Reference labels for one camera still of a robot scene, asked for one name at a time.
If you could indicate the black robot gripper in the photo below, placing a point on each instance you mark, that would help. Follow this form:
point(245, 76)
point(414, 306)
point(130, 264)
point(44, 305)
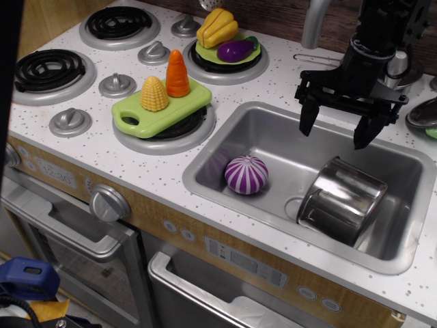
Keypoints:
point(353, 87)

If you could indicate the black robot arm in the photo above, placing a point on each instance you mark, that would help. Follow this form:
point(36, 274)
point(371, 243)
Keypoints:
point(399, 21)

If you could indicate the stainless steel pot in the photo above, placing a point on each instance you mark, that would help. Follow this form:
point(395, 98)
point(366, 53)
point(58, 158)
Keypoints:
point(341, 202)

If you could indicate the silver pot lid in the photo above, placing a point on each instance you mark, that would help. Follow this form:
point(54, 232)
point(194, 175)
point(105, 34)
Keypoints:
point(423, 115)

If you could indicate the grey metal sink basin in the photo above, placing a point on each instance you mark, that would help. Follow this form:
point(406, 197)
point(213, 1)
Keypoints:
point(293, 161)

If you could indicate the green toy item right edge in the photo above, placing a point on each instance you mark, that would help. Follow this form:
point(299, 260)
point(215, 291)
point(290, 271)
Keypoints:
point(431, 132)

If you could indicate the grey curved faucet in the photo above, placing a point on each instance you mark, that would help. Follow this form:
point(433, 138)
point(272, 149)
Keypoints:
point(314, 20)

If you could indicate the purple white striped toy onion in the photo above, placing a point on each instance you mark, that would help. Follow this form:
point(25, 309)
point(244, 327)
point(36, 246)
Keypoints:
point(246, 175)

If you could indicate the black burner back right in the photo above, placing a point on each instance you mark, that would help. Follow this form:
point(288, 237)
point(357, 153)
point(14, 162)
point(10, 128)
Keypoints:
point(223, 74)

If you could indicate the black burner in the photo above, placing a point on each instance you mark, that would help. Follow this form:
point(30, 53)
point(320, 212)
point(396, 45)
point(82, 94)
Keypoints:
point(119, 28)
point(180, 137)
point(223, 74)
point(51, 77)

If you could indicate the purple toy eggplant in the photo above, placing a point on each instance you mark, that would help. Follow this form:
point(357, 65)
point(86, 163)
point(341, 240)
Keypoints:
point(237, 50)

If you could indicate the green toy plate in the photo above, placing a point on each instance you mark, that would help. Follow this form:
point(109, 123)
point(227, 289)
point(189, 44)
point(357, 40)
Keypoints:
point(210, 54)

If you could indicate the yellow toy bell pepper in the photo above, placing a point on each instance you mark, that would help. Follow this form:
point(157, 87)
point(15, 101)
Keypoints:
point(219, 26)

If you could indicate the black burner front centre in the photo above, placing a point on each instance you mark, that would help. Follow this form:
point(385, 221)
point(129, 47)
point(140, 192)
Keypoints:
point(180, 137)

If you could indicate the orange toy carrot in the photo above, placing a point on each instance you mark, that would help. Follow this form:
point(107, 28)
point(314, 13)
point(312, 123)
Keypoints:
point(177, 82)

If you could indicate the grey stove knob top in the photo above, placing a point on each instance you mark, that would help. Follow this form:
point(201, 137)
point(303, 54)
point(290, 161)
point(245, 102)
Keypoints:
point(186, 27)

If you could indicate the grey stove knob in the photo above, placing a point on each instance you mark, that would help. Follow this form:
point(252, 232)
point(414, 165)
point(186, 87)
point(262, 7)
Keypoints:
point(155, 54)
point(117, 86)
point(70, 123)
point(186, 27)

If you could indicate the yellow toy corn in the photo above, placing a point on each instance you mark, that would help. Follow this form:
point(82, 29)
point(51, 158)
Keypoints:
point(153, 95)

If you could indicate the grey stove knob upper middle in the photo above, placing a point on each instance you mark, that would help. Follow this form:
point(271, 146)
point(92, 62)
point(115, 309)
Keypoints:
point(155, 54)

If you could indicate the grey stove knob lower middle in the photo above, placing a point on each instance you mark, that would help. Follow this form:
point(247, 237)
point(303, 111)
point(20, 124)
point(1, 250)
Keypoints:
point(117, 86)

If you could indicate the grey dishwasher door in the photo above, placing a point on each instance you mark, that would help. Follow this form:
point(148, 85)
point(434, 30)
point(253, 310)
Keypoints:
point(191, 293)

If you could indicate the black burner back left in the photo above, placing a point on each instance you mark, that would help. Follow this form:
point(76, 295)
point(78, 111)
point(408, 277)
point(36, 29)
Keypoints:
point(119, 28)

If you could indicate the grey oven dial knob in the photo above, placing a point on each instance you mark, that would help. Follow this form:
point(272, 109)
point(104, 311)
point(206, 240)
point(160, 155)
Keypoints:
point(107, 204)

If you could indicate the grey stove knob bottom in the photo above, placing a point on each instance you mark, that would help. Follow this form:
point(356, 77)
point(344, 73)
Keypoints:
point(70, 123)

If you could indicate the grey oven door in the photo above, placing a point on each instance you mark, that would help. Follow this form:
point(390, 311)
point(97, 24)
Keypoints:
point(99, 263)

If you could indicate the digital clock panel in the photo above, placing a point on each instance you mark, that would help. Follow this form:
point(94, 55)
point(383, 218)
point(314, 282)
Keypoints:
point(56, 172)

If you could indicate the black burner far left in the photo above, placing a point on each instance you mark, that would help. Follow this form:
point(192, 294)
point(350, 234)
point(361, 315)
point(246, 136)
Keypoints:
point(51, 77)

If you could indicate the grey knob left edge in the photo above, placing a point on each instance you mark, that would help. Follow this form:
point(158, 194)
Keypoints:
point(12, 158)

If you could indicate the blue plastic clamp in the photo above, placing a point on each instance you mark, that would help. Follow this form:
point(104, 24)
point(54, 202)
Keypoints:
point(29, 279)

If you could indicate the metal wire utensil handle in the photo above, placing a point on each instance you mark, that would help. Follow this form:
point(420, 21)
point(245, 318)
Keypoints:
point(319, 60)

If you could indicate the grey faucet handle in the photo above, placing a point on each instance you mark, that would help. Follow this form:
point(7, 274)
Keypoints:
point(402, 72)

